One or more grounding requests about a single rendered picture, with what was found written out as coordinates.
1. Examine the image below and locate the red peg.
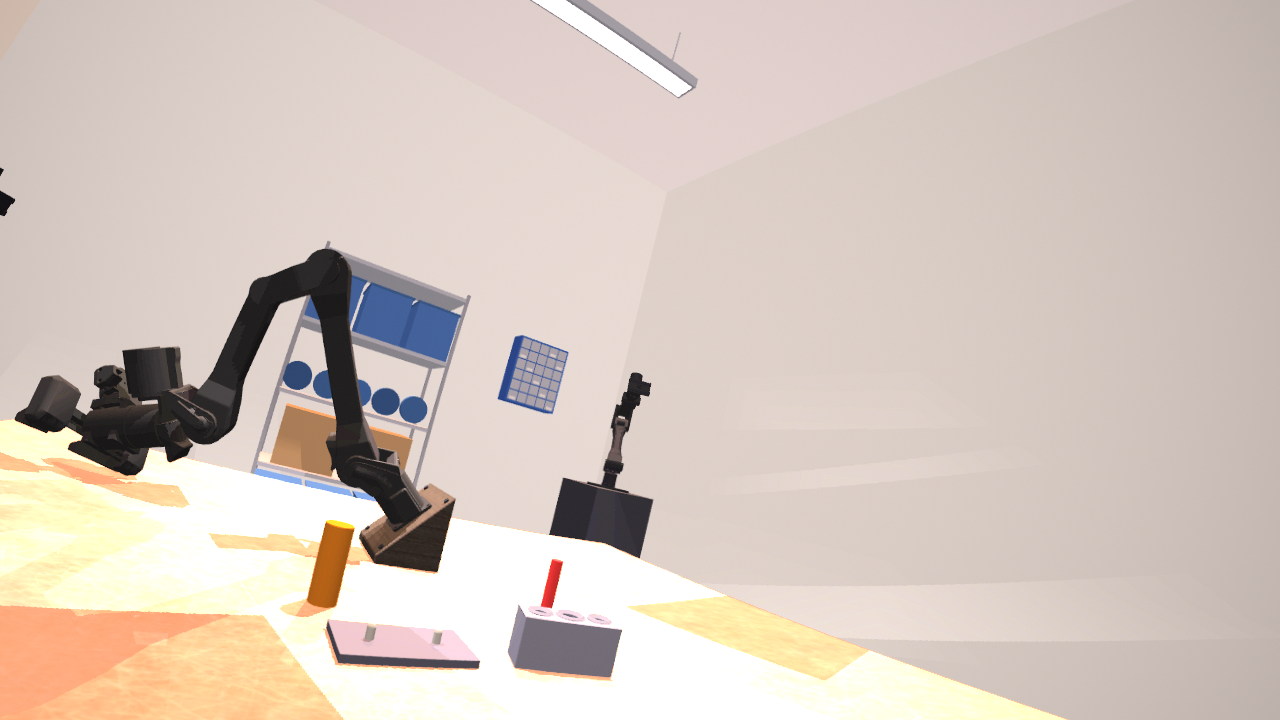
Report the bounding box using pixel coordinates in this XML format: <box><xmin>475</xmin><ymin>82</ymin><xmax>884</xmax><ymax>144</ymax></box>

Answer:
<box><xmin>540</xmin><ymin>559</ymin><xmax>563</xmax><ymax>609</ymax></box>

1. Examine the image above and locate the orange cylinder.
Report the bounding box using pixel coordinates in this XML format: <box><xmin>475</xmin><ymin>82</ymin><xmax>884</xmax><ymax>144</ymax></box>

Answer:
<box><xmin>307</xmin><ymin>520</ymin><xmax>355</xmax><ymax>609</ymax></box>

